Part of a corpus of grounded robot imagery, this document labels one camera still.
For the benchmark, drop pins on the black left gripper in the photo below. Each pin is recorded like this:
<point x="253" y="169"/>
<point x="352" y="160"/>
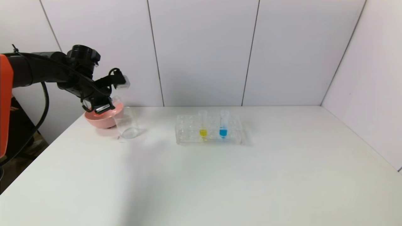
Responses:
<point x="102" y="108"/>

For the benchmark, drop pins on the test tube with red pigment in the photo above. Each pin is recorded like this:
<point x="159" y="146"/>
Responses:
<point x="116" y="101"/>

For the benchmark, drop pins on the test tube with blue pigment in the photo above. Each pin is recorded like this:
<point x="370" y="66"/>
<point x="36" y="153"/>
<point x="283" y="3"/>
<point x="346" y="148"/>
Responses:
<point x="223" y="133"/>

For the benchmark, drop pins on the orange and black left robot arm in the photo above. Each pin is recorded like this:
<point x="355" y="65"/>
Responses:
<point x="31" y="70"/>

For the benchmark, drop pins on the clear acrylic test tube rack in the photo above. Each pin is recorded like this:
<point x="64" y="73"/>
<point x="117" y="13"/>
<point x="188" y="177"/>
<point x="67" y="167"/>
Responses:
<point x="188" y="138"/>

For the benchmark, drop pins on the test tube with yellow pigment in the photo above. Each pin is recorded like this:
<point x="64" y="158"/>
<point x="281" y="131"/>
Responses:
<point x="203" y="133"/>

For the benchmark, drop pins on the pink plastic bowl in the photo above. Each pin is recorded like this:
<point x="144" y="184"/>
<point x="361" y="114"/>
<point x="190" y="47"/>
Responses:
<point x="102" y="121"/>

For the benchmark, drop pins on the clear glass beaker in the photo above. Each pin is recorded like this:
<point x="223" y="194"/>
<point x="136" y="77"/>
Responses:
<point x="127" y="127"/>

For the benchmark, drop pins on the person in dark clothes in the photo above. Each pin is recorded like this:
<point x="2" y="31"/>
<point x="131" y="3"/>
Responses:
<point x="22" y="125"/>

